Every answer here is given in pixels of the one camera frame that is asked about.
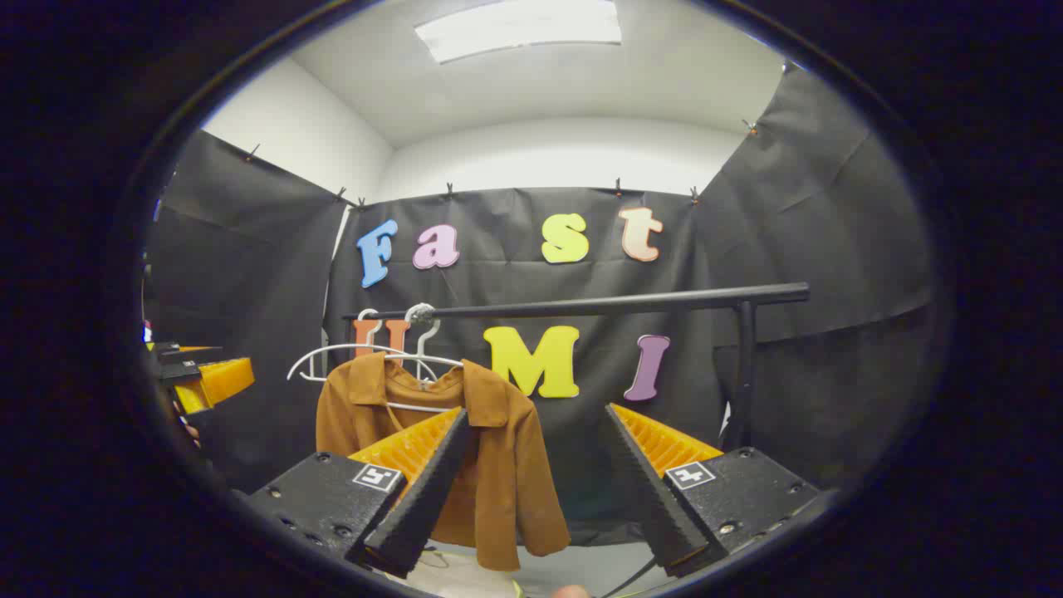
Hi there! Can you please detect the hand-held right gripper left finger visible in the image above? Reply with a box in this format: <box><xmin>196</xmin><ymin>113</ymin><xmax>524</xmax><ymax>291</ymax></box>
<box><xmin>246</xmin><ymin>405</ymin><xmax>473</xmax><ymax>580</ymax></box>

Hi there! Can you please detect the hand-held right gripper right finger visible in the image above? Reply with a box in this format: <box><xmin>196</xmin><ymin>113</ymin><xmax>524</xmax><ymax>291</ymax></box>
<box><xmin>605</xmin><ymin>403</ymin><xmax>821</xmax><ymax>580</ymax></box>

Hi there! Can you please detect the brown shirt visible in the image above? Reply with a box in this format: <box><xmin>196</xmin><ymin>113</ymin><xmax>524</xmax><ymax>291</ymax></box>
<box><xmin>316</xmin><ymin>351</ymin><xmax>572</xmax><ymax>572</ymax></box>

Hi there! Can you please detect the white hanger with taped hook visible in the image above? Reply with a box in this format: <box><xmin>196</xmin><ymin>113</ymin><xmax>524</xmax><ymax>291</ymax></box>
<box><xmin>384</xmin><ymin>303</ymin><xmax>466</xmax><ymax>414</ymax></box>

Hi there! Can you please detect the empty white clothes hanger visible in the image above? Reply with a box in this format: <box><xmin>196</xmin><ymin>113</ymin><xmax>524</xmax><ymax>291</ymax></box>
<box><xmin>287</xmin><ymin>309</ymin><xmax>441</xmax><ymax>385</ymax></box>

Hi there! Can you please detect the black clothes rack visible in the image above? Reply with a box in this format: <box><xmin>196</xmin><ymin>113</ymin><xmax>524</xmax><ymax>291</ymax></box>
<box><xmin>343</xmin><ymin>282</ymin><xmax>811</xmax><ymax>453</ymax></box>

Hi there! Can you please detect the black backdrop cloth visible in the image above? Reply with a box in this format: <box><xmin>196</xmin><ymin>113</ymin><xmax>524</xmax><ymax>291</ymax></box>
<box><xmin>143</xmin><ymin>65</ymin><xmax>939</xmax><ymax>549</ymax></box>

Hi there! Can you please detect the row of backdrop clips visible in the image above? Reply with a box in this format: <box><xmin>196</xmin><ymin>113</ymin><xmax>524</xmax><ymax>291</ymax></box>
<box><xmin>245</xmin><ymin>119</ymin><xmax>758</xmax><ymax>208</ymax></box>

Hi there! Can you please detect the ceiling light panel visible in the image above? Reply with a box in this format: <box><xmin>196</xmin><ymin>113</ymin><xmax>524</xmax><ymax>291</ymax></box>
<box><xmin>414</xmin><ymin>0</ymin><xmax>624</xmax><ymax>66</ymax></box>

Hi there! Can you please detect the black cable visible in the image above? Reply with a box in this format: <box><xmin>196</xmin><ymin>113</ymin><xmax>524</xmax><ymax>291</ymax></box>
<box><xmin>602</xmin><ymin>558</ymin><xmax>659</xmax><ymax>598</ymax></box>

